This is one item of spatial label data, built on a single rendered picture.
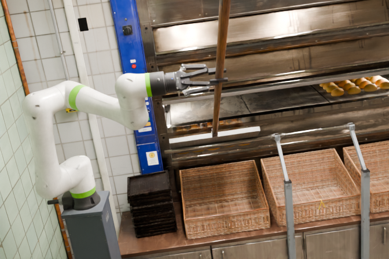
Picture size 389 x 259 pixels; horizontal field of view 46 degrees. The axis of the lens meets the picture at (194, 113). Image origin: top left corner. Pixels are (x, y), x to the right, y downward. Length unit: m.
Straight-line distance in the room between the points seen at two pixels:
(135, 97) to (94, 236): 0.91
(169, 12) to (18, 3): 0.95
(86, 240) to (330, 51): 2.00
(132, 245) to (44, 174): 1.13
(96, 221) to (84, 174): 0.24
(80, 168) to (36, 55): 1.14
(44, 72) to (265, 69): 1.49
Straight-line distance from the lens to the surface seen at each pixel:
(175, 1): 3.03
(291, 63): 3.20
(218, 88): 1.86
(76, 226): 2.39
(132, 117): 1.77
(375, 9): 3.34
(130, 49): 3.04
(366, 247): 3.25
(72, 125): 3.27
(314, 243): 3.17
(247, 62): 3.14
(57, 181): 2.20
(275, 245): 3.11
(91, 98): 1.96
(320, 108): 3.36
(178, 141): 2.73
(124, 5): 3.00
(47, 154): 2.12
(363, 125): 3.52
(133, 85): 1.72
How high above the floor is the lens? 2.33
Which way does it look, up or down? 20 degrees down
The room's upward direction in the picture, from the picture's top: 7 degrees counter-clockwise
